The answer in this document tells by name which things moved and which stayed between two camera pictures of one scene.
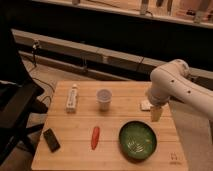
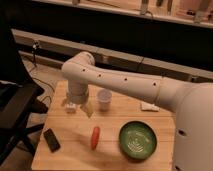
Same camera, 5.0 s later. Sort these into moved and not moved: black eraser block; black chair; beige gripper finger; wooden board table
Moved: beige gripper finger
Not moved: black eraser block; wooden board table; black chair
